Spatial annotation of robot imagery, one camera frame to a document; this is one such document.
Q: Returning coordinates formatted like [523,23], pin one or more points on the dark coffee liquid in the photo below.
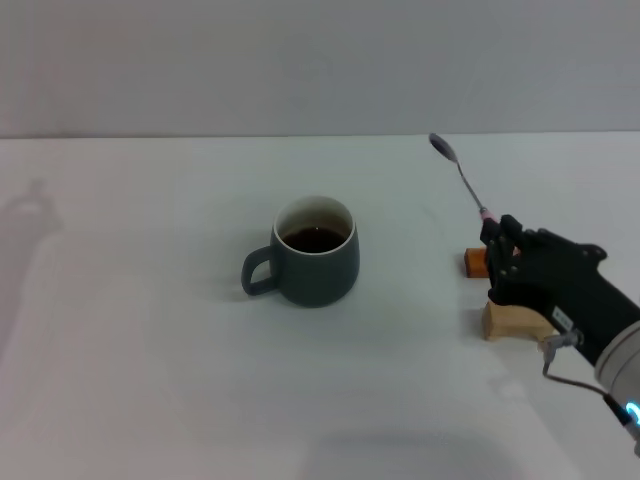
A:
[314,241]

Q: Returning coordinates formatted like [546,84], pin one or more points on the light wooden spoon rest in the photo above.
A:
[515,320]

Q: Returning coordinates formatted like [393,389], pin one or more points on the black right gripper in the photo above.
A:
[560,290]

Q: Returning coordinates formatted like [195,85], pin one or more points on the reddish brown wooden block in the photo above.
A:
[477,262]

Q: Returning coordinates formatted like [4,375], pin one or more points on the dark grey ceramic mug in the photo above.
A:
[320,280]

